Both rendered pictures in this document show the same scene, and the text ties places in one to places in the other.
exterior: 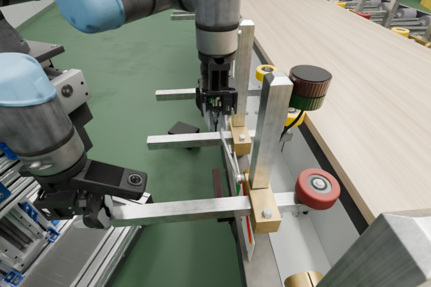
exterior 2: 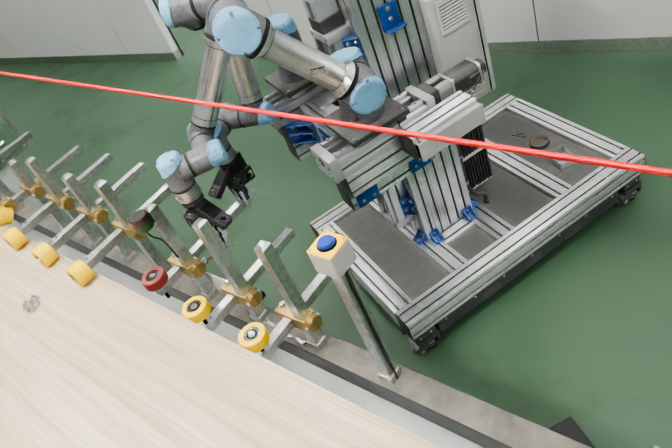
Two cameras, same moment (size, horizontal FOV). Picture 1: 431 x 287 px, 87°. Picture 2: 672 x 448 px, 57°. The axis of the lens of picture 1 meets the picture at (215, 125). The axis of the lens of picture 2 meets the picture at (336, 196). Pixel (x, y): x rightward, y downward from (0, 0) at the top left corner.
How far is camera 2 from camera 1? 217 cm
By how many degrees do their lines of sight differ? 97
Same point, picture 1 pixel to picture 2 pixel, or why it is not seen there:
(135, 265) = (381, 323)
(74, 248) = (398, 257)
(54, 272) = (387, 244)
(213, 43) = not seen: hidden behind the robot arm
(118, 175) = (217, 183)
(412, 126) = (102, 375)
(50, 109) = not seen: hidden behind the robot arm
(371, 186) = (126, 299)
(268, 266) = (187, 289)
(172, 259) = not seen: hidden behind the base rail
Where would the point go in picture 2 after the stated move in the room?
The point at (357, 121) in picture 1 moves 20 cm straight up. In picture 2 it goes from (142, 343) to (104, 299)
